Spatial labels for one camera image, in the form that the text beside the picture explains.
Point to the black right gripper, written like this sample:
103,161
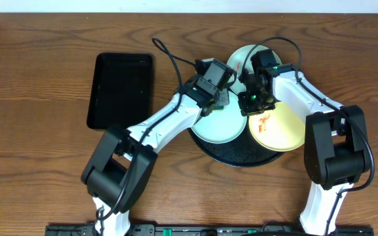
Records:
246,108

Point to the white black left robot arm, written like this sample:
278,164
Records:
119,168

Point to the mint green plate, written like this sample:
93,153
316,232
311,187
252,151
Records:
221,125
236,61

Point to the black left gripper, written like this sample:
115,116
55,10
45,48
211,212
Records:
220,99

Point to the green yellow sponge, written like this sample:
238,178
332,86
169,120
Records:
219,107

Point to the black rectangular water tray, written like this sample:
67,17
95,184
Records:
121,92

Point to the yellow plate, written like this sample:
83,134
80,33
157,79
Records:
279,129

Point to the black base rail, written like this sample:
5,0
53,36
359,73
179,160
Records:
152,230

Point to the black round serving tray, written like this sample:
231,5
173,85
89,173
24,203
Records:
243,151

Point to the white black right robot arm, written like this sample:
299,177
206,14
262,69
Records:
336,147

